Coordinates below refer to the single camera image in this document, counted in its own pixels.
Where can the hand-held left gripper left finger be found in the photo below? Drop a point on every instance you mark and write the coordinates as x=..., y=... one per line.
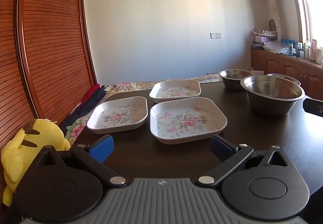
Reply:
x=102, y=148

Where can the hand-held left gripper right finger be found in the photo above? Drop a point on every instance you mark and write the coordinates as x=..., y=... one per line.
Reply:
x=222, y=148

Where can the floral square plate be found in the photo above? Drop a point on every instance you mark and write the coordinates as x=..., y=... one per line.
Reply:
x=176, y=91
x=186, y=123
x=117, y=115

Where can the medium steel bowl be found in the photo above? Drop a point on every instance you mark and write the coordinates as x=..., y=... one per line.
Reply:
x=290, y=78

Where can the large steel bowl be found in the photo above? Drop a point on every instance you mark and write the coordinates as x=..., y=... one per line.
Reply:
x=271, y=102

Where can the small steel bowl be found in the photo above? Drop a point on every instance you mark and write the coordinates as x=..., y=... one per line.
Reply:
x=233, y=80

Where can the floral bedspread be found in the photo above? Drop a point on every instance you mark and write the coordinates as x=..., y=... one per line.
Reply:
x=80, y=128

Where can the red and navy clothes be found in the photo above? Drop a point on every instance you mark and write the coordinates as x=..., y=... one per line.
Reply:
x=85, y=107

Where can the row of toiletry bottles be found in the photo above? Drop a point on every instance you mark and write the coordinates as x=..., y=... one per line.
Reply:
x=306, y=51

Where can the red cloth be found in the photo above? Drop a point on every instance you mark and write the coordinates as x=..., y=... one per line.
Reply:
x=90, y=92

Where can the wooden cabinet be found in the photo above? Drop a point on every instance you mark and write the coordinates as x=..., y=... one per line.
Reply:
x=275, y=63

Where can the yellow plush toy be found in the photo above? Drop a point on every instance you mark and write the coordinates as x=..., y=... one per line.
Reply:
x=37, y=143

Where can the white cardboard box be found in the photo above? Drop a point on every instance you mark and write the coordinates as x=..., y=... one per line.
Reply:
x=258, y=72

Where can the clear plastic bag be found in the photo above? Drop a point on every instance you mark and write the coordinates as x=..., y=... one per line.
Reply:
x=276, y=47

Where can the grey oval decoration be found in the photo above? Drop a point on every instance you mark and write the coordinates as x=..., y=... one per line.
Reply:
x=272, y=24

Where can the wooden slatted headboard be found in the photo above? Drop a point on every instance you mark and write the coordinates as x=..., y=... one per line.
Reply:
x=50, y=37

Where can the white wall outlet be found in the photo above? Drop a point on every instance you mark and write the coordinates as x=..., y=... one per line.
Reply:
x=219, y=35

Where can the white wall switch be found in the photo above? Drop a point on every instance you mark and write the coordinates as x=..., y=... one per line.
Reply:
x=213, y=35

